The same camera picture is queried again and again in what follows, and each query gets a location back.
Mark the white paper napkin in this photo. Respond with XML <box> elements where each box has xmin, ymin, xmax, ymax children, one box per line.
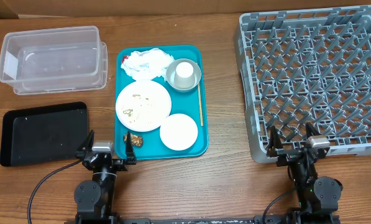
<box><xmin>121</xmin><ymin>48</ymin><xmax>174</xmax><ymax>81</ymax></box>

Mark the grey bowl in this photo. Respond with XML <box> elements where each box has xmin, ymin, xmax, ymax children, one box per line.
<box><xmin>166</xmin><ymin>58</ymin><xmax>201</xmax><ymax>92</ymax></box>

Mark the small white plate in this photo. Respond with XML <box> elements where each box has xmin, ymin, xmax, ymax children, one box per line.
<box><xmin>160</xmin><ymin>113</ymin><xmax>198</xmax><ymax>151</ymax></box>

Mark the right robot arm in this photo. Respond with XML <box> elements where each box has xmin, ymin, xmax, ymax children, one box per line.
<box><xmin>262</xmin><ymin>123</ymin><xmax>343</xmax><ymax>224</ymax></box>

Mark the large white plate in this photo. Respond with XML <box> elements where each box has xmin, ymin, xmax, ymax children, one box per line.
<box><xmin>115</xmin><ymin>80</ymin><xmax>172</xmax><ymax>132</ymax></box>

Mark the teal plastic serving tray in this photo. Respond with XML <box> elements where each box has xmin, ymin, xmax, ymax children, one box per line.
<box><xmin>114</xmin><ymin>45</ymin><xmax>209</xmax><ymax>161</ymax></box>

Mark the clear plastic storage bin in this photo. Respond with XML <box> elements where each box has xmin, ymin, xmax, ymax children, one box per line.
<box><xmin>0</xmin><ymin>26</ymin><xmax>108</xmax><ymax>95</ymax></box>

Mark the wooden chopstick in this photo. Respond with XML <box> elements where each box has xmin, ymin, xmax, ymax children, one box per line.
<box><xmin>197</xmin><ymin>83</ymin><xmax>204</xmax><ymax>127</ymax></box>

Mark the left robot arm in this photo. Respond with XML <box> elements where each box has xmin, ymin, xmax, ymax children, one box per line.
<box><xmin>74</xmin><ymin>131</ymin><xmax>137</xmax><ymax>224</ymax></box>

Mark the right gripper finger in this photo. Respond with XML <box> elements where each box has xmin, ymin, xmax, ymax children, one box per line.
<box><xmin>267</xmin><ymin>125</ymin><xmax>283</xmax><ymax>151</ymax></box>
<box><xmin>305</xmin><ymin>122</ymin><xmax>320</xmax><ymax>138</ymax></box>

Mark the grey dishwasher rack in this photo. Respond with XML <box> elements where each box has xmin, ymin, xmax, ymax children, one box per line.
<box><xmin>234</xmin><ymin>5</ymin><xmax>371</xmax><ymax>163</ymax></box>

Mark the red candy wrapper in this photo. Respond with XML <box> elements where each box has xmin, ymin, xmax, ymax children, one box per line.
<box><xmin>122</xmin><ymin>55</ymin><xmax>129</xmax><ymax>63</ymax></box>

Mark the white paper cup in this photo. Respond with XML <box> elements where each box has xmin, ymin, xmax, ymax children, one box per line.
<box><xmin>174</xmin><ymin>62</ymin><xmax>195</xmax><ymax>89</ymax></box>

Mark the brown food scrap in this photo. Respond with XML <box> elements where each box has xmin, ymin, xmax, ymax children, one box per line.
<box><xmin>123</xmin><ymin>133</ymin><xmax>144</xmax><ymax>147</ymax></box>

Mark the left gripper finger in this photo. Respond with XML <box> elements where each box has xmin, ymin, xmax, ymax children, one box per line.
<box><xmin>76</xmin><ymin>129</ymin><xmax>94</xmax><ymax>152</ymax></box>
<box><xmin>126</xmin><ymin>131</ymin><xmax>136</xmax><ymax>161</ymax></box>

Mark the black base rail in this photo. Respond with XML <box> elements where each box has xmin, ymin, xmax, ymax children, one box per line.
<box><xmin>116</xmin><ymin>216</ymin><xmax>290</xmax><ymax>224</ymax></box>

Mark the black plastic tray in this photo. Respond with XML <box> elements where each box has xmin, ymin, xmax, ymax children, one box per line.
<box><xmin>0</xmin><ymin>101</ymin><xmax>89</xmax><ymax>167</ymax></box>

